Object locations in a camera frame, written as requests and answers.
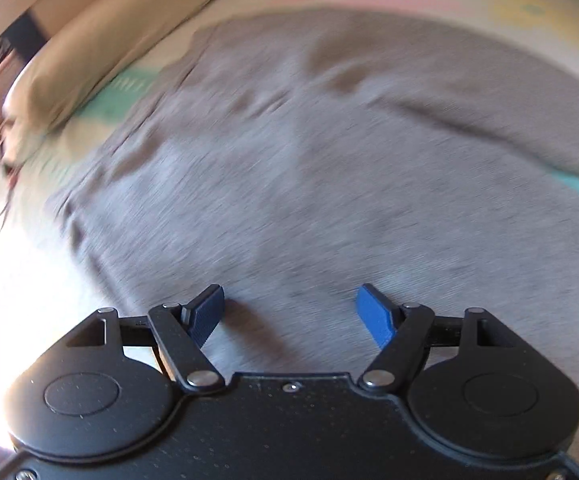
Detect grey sweat pants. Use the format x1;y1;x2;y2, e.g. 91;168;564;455
43;5;579;461

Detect beige bolster pillow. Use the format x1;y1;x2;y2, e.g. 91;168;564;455
0;0;271;137

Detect floral bed blanket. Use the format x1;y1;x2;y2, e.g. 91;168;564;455
0;0;579;221

